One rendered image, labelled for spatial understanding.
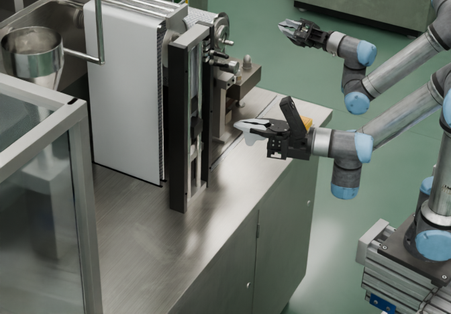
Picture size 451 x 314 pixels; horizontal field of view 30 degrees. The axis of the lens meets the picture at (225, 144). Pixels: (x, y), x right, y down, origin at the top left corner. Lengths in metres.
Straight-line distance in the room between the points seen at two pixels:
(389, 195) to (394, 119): 1.83
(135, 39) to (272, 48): 2.94
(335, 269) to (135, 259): 1.49
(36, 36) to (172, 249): 0.69
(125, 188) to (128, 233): 0.21
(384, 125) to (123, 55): 0.74
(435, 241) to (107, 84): 1.01
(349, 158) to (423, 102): 0.24
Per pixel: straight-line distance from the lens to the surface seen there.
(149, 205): 2.48
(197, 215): 2.44
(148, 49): 2.31
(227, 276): 2.55
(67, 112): 1.60
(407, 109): 2.25
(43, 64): 1.97
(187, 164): 2.39
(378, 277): 2.65
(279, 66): 5.01
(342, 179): 2.23
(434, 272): 2.48
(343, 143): 2.17
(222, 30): 2.58
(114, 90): 2.45
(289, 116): 2.17
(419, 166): 4.30
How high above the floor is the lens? 2.46
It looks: 35 degrees down
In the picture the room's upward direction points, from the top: 2 degrees clockwise
